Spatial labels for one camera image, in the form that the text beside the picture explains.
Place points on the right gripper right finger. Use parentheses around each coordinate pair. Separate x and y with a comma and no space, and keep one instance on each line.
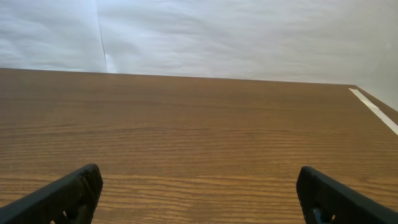
(335,199)

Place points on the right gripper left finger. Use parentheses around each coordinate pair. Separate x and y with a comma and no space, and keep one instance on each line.
(62,196)

